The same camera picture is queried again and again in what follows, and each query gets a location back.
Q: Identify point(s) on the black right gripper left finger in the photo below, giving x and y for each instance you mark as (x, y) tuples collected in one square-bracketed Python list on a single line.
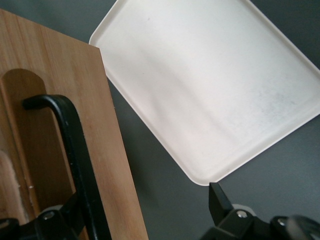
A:
[(50, 225)]

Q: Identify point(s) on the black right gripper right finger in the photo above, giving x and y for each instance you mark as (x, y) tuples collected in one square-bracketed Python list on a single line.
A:
[(225, 212)]

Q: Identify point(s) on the cream plastic tray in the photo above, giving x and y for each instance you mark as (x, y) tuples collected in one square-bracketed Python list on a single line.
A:
[(200, 87)]

